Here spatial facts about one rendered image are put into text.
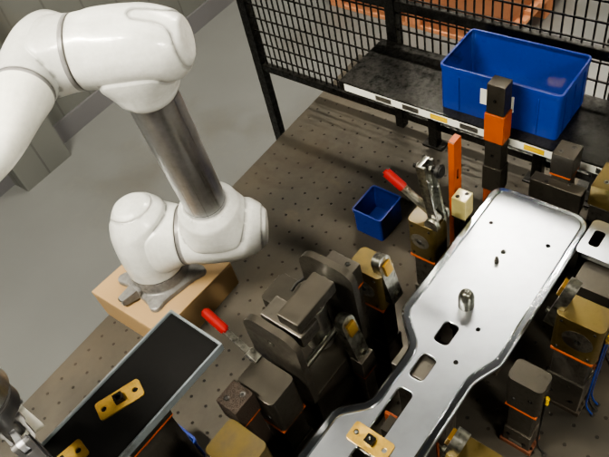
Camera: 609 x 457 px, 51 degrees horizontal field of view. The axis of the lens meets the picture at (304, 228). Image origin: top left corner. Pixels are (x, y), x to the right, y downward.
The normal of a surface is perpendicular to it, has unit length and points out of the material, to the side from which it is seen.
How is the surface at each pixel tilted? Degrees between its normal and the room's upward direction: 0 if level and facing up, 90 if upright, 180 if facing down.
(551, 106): 90
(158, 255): 80
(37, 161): 90
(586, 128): 0
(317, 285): 0
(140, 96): 106
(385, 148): 0
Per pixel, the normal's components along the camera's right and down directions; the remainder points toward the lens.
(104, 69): -0.01, 0.75
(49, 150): 0.79, 0.35
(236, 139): -0.18, -0.64
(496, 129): -0.61, 0.67
